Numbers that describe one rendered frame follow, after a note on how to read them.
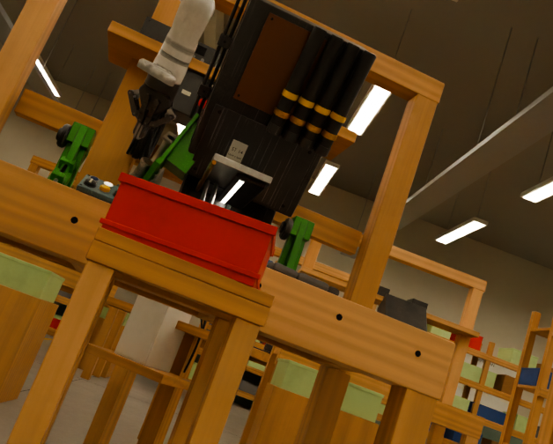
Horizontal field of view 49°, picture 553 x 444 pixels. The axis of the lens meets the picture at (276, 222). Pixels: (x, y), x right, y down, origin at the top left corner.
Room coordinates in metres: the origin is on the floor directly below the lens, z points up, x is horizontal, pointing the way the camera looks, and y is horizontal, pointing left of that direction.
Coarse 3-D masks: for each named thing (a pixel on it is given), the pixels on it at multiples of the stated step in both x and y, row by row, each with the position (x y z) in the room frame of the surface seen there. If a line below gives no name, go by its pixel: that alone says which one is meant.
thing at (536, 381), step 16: (528, 336) 6.09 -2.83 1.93; (544, 336) 6.08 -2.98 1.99; (528, 352) 6.09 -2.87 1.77; (544, 352) 5.71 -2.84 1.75; (528, 368) 5.93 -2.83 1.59; (544, 368) 5.66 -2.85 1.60; (528, 384) 5.86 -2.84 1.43; (544, 384) 5.66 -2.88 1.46; (512, 400) 6.09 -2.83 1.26; (512, 416) 6.09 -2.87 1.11; (528, 416) 5.72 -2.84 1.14; (528, 432) 5.66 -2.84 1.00
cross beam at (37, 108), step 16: (32, 96) 1.98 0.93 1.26; (16, 112) 1.98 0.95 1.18; (32, 112) 1.99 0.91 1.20; (48, 112) 2.00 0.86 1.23; (64, 112) 2.00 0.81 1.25; (80, 112) 2.01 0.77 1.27; (48, 128) 2.03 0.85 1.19; (96, 128) 2.03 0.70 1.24; (176, 176) 2.08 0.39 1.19; (304, 208) 2.17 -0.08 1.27; (320, 224) 2.18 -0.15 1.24; (336, 224) 2.19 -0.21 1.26; (320, 240) 2.21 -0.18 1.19; (336, 240) 2.20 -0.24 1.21; (352, 240) 2.21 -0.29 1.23
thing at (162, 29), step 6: (150, 18) 1.87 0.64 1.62; (144, 24) 1.87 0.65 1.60; (150, 24) 1.88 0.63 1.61; (156, 24) 1.88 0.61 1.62; (162, 24) 1.88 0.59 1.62; (144, 30) 1.87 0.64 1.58; (150, 30) 1.88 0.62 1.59; (156, 30) 1.88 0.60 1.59; (162, 30) 1.88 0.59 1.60; (168, 30) 1.89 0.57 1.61; (150, 36) 1.88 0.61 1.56; (156, 36) 1.88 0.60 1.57; (162, 36) 1.89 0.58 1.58; (162, 42) 1.89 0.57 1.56
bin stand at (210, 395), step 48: (96, 240) 1.06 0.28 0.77; (96, 288) 1.07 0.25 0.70; (144, 288) 1.30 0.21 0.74; (192, 288) 1.09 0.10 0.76; (240, 288) 1.11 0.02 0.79; (240, 336) 1.12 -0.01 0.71; (48, 384) 1.07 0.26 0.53; (192, 384) 1.32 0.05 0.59; (48, 432) 1.27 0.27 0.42; (192, 432) 1.12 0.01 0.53
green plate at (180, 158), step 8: (192, 120) 1.62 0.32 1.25; (184, 128) 1.62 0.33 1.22; (192, 128) 1.64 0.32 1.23; (184, 136) 1.63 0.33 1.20; (176, 144) 1.63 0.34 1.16; (184, 144) 1.64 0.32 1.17; (168, 152) 1.62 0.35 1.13; (176, 152) 1.63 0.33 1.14; (184, 152) 1.64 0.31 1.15; (168, 160) 1.63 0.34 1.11; (176, 160) 1.64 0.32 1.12; (184, 160) 1.64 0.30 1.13; (192, 160) 1.64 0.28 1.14; (160, 168) 1.70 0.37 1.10; (168, 168) 1.70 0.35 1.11; (176, 168) 1.65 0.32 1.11; (184, 168) 1.64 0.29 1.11; (184, 176) 1.68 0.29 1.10
